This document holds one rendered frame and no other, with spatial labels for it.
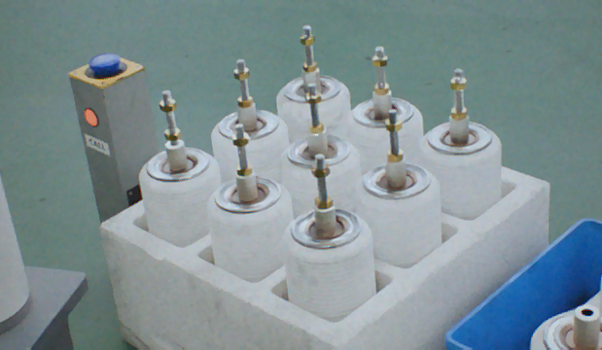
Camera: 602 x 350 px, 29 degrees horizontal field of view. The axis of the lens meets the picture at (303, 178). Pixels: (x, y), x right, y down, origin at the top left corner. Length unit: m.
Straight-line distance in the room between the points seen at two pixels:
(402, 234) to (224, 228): 0.20
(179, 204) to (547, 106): 0.83
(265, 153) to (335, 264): 0.26
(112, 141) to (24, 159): 0.53
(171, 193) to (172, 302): 0.13
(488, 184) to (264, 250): 0.28
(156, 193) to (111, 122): 0.16
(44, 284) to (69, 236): 0.64
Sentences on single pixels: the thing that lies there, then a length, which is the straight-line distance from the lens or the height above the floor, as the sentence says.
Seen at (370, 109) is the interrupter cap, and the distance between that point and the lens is 1.44.
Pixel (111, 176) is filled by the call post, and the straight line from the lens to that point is 1.51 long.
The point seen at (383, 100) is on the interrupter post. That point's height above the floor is 0.27.
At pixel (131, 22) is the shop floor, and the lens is 2.46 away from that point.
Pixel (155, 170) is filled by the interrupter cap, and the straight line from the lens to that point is 1.35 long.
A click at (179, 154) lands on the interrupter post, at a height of 0.27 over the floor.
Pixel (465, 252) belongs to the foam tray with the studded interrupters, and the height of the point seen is 0.17.
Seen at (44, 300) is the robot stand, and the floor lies 0.30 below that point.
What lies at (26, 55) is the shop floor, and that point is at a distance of 2.39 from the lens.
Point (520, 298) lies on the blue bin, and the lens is 1.37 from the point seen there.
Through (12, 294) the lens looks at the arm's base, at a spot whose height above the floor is 0.33.
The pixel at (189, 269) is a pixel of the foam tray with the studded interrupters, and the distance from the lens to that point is 1.30.
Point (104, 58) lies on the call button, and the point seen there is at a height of 0.33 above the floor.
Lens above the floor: 0.91
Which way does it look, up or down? 31 degrees down
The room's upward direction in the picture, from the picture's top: 6 degrees counter-clockwise
